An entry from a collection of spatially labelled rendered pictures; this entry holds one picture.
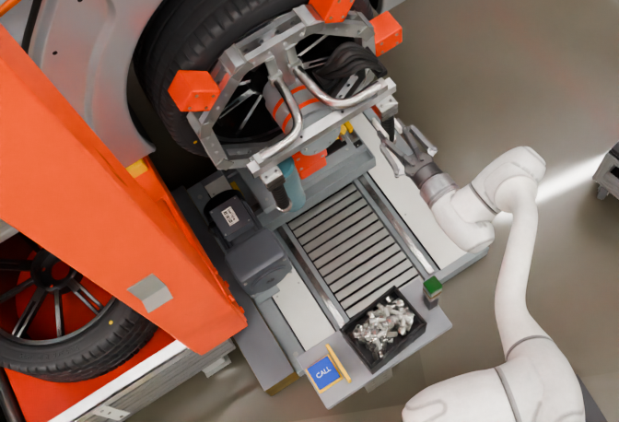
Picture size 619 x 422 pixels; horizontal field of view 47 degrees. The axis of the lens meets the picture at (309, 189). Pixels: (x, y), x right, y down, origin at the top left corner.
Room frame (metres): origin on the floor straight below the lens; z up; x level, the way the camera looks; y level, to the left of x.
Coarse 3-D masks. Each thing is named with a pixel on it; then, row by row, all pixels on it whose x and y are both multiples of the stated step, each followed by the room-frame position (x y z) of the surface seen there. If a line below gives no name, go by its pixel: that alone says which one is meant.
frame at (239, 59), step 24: (288, 24) 1.08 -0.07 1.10; (312, 24) 1.05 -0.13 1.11; (336, 24) 1.07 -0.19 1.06; (360, 24) 1.09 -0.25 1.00; (240, 48) 1.04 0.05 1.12; (264, 48) 1.02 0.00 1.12; (216, 72) 1.02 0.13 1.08; (240, 72) 0.99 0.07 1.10; (360, 72) 1.10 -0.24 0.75; (336, 96) 1.10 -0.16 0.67; (192, 120) 0.98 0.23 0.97; (216, 144) 0.96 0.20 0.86; (240, 144) 1.03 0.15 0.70; (264, 144) 1.04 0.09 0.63; (216, 168) 0.95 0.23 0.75
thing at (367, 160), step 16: (352, 128) 1.25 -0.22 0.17; (352, 160) 1.13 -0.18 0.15; (368, 160) 1.10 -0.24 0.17; (240, 176) 1.21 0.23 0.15; (336, 176) 1.09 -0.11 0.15; (352, 176) 1.08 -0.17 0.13; (240, 192) 1.13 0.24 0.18; (304, 192) 1.07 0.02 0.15; (320, 192) 1.04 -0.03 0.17; (256, 208) 1.05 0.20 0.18; (304, 208) 1.02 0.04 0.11; (272, 224) 0.99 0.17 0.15
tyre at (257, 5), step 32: (192, 0) 1.19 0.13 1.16; (224, 0) 1.15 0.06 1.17; (256, 0) 1.12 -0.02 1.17; (288, 0) 1.12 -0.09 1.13; (160, 32) 1.18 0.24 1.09; (192, 32) 1.12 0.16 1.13; (224, 32) 1.08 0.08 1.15; (160, 64) 1.11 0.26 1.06; (192, 64) 1.05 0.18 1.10; (160, 96) 1.07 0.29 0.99; (192, 128) 1.03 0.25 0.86
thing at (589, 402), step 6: (582, 384) 0.14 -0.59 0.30; (582, 390) 0.13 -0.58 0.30; (582, 396) 0.11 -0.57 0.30; (588, 396) 0.11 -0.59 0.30; (588, 402) 0.09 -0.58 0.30; (594, 402) 0.09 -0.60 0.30; (588, 408) 0.08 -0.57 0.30; (594, 408) 0.07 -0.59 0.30; (588, 414) 0.06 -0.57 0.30; (594, 414) 0.06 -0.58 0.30; (600, 414) 0.05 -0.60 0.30; (588, 420) 0.05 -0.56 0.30; (594, 420) 0.04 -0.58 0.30; (600, 420) 0.04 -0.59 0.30; (606, 420) 0.03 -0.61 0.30
